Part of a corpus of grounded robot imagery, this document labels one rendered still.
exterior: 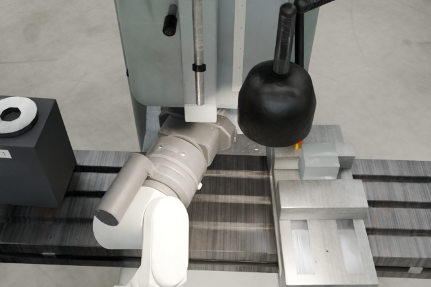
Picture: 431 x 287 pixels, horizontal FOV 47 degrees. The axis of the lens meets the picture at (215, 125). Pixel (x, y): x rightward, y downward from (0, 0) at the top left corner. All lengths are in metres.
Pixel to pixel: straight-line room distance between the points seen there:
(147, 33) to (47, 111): 0.39
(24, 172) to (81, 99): 1.75
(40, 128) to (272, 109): 0.56
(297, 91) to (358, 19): 2.83
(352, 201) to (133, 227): 0.41
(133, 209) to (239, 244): 0.34
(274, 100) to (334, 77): 2.36
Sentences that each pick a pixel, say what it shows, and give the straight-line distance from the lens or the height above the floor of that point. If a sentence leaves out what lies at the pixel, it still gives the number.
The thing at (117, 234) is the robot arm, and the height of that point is 1.24.
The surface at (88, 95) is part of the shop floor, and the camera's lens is 2.69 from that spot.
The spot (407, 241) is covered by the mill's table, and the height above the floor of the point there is 0.98.
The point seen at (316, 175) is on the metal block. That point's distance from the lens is 0.89.
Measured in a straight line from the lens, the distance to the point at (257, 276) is 1.00.
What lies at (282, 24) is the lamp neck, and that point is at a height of 1.57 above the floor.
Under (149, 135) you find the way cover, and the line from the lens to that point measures 1.18.
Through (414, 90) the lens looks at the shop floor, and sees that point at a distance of 2.83.
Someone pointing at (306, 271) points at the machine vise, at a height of 1.05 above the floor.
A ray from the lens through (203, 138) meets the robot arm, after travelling 0.72.
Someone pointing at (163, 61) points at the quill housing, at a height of 1.41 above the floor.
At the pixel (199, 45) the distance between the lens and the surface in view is 0.55.
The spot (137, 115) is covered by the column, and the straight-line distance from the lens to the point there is 1.37.
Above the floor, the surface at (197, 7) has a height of 1.51.
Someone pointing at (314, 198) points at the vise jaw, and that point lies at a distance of 0.88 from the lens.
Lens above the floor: 1.80
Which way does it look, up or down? 47 degrees down
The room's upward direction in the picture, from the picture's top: straight up
